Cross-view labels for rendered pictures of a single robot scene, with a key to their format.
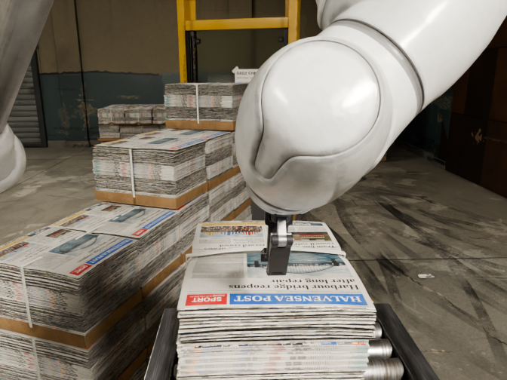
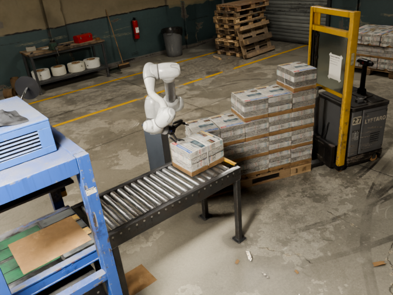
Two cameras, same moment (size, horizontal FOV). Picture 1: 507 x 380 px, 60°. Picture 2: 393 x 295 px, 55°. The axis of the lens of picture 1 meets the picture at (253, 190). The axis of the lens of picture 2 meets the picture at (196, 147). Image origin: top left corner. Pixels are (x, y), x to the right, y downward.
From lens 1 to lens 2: 2.86 m
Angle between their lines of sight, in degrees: 53
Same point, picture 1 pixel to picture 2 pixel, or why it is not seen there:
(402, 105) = (155, 127)
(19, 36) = (168, 89)
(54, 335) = not seen: hidden behind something
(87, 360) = not seen: hidden behind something
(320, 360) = (185, 160)
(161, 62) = not seen: outside the picture
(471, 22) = (160, 121)
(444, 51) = (158, 123)
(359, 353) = (190, 161)
